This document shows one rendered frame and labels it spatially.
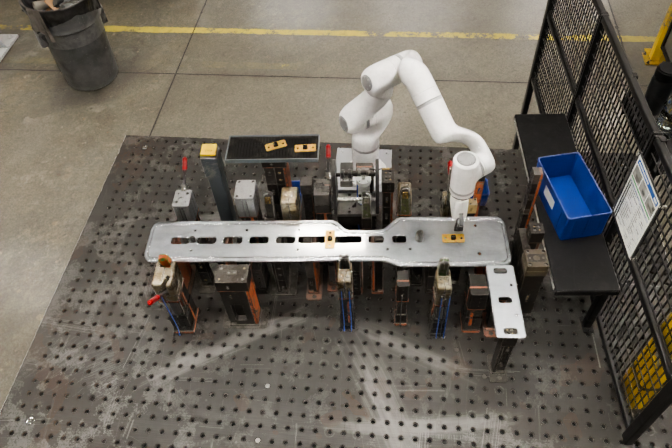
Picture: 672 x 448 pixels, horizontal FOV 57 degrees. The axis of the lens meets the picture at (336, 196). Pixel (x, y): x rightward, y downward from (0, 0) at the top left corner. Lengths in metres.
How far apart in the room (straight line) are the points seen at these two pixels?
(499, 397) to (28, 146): 3.52
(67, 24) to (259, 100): 1.35
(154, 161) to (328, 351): 1.37
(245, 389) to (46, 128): 2.91
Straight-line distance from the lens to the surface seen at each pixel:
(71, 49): 4.73
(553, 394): 2.47
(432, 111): 2.03
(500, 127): 4.27
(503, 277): 2.29
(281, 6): 5.41
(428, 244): 2.33
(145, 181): 3.13
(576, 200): 2.53
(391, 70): 2.17
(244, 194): 2.39
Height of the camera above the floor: 2.89
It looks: 50 degrees down
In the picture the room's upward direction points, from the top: 4 degrees counter-clockwise
